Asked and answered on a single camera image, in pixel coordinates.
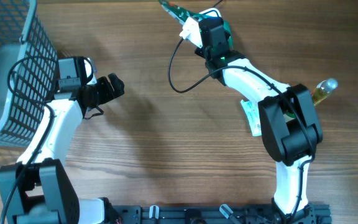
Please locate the green lid glass jar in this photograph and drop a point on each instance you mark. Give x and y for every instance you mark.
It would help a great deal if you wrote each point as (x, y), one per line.
(290, 115)

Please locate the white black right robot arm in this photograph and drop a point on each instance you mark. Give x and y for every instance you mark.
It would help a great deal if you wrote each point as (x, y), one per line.
(288, 121)

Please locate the grey plastic mesh basket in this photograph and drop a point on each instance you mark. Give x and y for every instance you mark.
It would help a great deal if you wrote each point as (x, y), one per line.
(28, 71)

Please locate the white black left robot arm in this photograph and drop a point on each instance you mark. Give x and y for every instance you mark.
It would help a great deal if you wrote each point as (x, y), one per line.
(36, 189)

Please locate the green white glove package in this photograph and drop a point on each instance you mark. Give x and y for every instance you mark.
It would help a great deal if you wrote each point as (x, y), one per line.
(179, 13)

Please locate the teal white small packet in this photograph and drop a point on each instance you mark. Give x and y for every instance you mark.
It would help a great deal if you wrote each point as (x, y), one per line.
(252, 114)

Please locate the white barcode scanner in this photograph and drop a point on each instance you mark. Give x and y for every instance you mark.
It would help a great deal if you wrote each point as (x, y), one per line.
(211, 12)

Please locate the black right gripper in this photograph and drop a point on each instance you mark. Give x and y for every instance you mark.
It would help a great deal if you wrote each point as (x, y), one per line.
(199, 52)

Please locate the yellow oil bottle silver cap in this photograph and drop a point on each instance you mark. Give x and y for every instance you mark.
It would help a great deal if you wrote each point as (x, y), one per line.
(323, 90)

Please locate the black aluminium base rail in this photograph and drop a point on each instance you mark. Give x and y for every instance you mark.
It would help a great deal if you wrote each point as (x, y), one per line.
(247, 214)

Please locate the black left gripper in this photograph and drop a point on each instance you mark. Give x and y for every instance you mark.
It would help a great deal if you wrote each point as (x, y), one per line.
(107, 93)

